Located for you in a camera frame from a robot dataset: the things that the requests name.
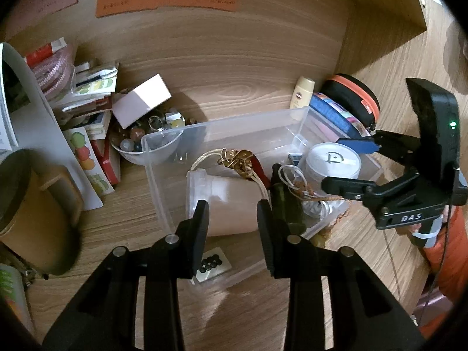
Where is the wooden desktop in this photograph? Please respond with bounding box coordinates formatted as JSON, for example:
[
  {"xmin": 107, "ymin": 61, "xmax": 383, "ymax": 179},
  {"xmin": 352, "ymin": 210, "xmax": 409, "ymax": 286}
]
[{"xmin": 0, "ymin": 58, "xmax": 439, "ymax": 351}]

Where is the white lidded jar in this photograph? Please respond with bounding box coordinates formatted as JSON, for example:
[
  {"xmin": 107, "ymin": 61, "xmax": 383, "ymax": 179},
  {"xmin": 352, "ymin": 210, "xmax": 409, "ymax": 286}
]
[{"xmin": 304, "ymin": 142, "xmax": 362, "ymax": 191}]

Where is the card of black beads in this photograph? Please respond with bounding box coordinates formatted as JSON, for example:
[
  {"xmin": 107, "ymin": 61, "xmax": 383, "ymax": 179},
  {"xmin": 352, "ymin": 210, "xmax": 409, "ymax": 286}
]
[{"xmin": 190, "ymin": 247, "xmax": 233, "ymax": 285}]

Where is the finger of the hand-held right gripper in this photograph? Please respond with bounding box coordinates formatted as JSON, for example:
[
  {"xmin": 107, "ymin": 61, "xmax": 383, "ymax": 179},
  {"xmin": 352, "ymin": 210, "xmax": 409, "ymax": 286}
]
[
  {"xmin": 321, "ymin": 170, "xmax": 422, "ymax": 205},
  {"xmin": 335, "ymin": 130, "xmax": 423, "ymax": 171}
]

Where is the fruit sticker sheet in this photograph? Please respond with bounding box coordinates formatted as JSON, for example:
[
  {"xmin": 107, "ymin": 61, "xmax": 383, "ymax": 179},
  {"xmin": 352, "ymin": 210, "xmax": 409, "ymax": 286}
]
[{"xmin": 62, "ymin": 126, "xmax": 114, "ymax": 196}]

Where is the green glass bottle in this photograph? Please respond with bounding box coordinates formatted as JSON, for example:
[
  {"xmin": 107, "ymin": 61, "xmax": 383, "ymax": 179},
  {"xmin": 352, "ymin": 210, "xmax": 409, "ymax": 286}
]
[{"xmin": 270, "ymin": 164, "xmax": 306, "ymax": 235}]

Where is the cream lotion tube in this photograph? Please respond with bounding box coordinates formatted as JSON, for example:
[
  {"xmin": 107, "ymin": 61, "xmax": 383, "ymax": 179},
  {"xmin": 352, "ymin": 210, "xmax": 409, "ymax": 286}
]
[{"xmin": 290, "ymin": 77, "xmax": 316, "ymax": 121}]

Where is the person's right forearm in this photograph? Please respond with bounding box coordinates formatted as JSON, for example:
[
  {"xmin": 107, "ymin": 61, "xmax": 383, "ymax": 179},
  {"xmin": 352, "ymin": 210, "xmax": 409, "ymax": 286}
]
[{"xmin": 417, "ymin": 205, "xmax": 468, "ymax": 337}]

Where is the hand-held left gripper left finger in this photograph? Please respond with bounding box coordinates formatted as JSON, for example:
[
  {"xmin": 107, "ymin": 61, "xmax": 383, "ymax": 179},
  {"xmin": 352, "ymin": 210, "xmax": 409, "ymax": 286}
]
[{"xmin": 42, "ymin": 199, "xmax": 211, "ymax": 351}]

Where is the clear plastic storage bin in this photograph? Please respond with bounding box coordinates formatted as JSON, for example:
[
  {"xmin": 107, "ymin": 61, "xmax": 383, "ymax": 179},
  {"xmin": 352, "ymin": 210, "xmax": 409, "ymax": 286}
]
[{"xmin": 141, "ymin": 106, "xmax": 383, "ymax": 289}]

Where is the green and orange packet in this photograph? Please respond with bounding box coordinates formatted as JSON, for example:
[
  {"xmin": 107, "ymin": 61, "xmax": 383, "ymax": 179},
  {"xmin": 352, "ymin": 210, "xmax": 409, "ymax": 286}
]
[{"xmin": 0, "ymin": 263, "xmax": 35, "ymax": 340}]

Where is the blue zip pouch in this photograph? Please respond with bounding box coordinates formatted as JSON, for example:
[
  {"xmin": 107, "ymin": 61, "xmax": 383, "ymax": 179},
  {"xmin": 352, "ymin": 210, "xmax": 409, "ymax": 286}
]
[{"xmin": 309, "ymin": 93, "xmax": 370, "ymax": 143}]

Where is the glass bowl of marbles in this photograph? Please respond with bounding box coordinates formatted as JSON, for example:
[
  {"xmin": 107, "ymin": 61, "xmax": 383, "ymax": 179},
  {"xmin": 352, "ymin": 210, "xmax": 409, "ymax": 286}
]
[{"xmin": 110, "ymin": 108, "xmax": 187, "ymax": 166}]

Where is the pink coiled item in bag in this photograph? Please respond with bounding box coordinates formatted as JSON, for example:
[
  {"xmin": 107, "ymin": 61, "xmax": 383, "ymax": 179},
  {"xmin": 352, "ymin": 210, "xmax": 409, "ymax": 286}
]
[{"xmin": 25, "ymin": 38, "xmax": 77, "ymax": 99}]

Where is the white cardboard box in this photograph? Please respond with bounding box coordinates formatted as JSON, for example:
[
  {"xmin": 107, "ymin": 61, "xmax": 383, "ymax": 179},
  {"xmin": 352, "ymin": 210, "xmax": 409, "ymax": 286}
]
[{"xmin": 111, "ymin": 74, "xmax": 172, "ymax": 129}]

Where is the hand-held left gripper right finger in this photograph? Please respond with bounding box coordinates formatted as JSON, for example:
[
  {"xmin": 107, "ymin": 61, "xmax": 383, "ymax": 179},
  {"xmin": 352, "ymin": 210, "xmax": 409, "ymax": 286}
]
[{"xmin": 257, "ymin": 199, "xmax": 426, "ymax": 351}]

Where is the pile of small packets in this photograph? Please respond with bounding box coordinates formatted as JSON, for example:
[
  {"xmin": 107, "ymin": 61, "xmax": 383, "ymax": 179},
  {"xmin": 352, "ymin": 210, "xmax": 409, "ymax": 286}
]
[{"xmin": 58, "ymin": 58, "xmax": 121, "ymax": 143}]

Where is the red cardboard box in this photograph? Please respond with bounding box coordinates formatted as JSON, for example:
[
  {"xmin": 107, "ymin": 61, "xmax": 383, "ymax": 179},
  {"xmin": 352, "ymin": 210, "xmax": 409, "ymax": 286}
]
[{"xmin": 90, "ymin": 137, "xmax": 122, "ymax": 185}]

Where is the black case with orange trim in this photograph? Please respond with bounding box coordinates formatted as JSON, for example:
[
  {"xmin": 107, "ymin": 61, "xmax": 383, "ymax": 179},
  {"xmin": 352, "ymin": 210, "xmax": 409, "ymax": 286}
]
[{"xmin": 321, "ymin": 74, "xmax": 381, "ymax": 134}]

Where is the brown cylindrical holder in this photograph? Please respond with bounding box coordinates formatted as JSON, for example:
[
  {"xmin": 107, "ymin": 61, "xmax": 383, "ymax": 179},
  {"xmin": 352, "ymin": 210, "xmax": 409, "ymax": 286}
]
[{"xmin": 0, "ymin": 149, "xmax": 83, "ymax": 276}]

